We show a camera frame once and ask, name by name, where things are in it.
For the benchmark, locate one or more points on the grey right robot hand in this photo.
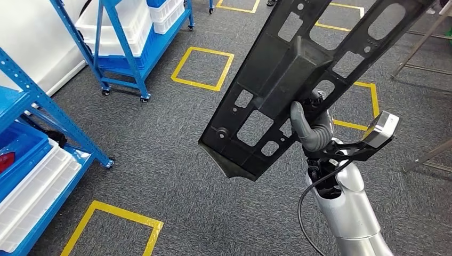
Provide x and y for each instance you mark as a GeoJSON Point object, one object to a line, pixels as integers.
{"type": "Point", "coordinates": [316, 136]}

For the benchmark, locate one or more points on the black plastic panel part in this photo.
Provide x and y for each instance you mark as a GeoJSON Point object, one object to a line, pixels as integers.
{"type": "Point", "coordinates": [282, 70]}

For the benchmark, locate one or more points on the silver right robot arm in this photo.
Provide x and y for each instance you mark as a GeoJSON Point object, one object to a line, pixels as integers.
{"type": "Point", "coordinates": [349, 212]}

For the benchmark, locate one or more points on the blue shelf rack with casters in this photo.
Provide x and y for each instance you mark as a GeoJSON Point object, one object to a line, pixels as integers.
{"type": "Point", "coordinates": [121, 39]}

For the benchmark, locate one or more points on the blue steel shelf rack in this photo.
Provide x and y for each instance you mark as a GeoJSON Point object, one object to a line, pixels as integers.
{"type": "Point", "coordinates": [53, 106]}

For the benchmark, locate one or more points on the red part in bin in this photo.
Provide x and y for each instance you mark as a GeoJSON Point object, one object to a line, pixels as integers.
{"type": "Point", "coordinates": [5, 162]}

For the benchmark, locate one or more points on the yellow floor tape square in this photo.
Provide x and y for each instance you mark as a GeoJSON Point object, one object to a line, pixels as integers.
{"type": "Point", "coordinates": [349, 125]}
{"type": "Point", "coordinates": [332, 27]}

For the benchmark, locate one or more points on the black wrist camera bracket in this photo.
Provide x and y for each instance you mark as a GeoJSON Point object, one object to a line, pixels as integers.
{"type": "Point", "coordinates": [346, 150]}

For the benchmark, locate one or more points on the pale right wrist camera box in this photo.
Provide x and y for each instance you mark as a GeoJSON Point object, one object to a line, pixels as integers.
{"type": "Point", "coordinates": [383, 129]}

